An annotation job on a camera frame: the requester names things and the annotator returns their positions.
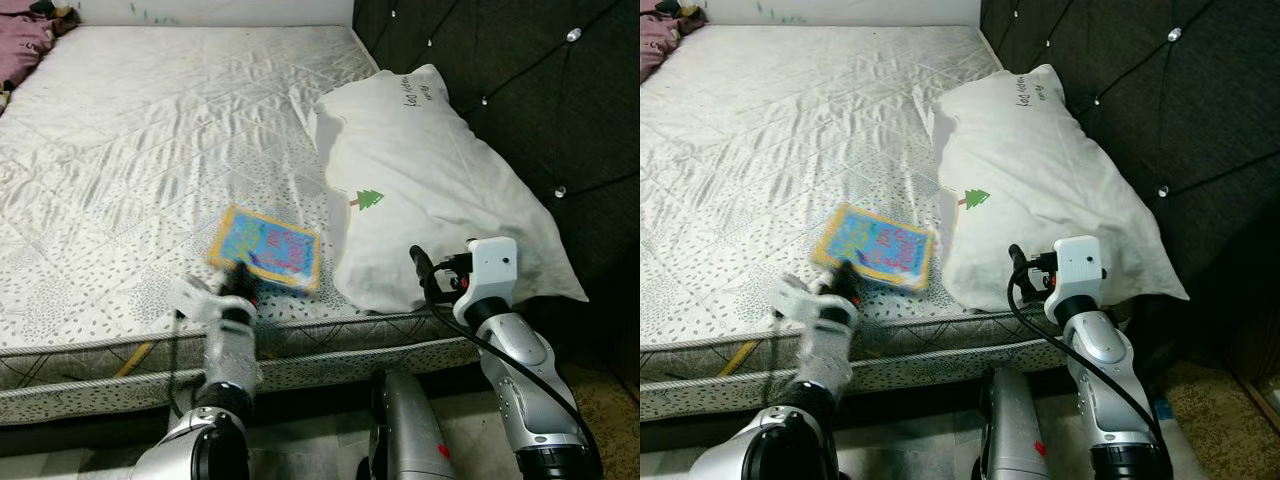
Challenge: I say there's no blue yellow-bordered children's book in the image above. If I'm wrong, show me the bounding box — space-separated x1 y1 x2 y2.
812 203 936 291
208 205 323 293

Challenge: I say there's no white pillow with tree print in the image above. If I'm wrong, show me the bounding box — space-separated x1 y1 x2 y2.
912 65 1189 311
290 65 589 313

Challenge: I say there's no white quilted mattress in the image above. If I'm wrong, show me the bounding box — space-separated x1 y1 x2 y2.
640 25 1076 421
0 25 481 426

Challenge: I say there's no silver robot right leg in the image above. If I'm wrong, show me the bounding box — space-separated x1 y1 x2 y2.
370 370 456 480
975 365 1051 480

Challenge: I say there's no black tufted headboard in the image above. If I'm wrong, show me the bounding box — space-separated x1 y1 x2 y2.
352 0 641 371
980 0 1280 361

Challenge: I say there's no brown wooden furniture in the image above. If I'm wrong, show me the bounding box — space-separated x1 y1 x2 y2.
1225 300 1280 411

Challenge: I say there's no purple blanket with cartoon print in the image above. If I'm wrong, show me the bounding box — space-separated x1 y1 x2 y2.
640 0 706 83
0 0 76 91

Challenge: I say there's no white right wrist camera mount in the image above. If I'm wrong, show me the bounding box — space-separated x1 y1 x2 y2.
1045 236 1106 323
452 237 519 323

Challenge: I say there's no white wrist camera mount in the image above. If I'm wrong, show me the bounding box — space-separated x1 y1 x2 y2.
452 237 519 323
1045 236 1106 323
770 275 856 331
170 275 241 326

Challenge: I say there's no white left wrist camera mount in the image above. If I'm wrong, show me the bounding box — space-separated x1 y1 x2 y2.
170 275 241 326
770 275 856 331

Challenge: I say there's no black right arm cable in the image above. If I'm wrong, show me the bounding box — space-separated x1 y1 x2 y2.
1007 280 1166 451
425 285 601 451

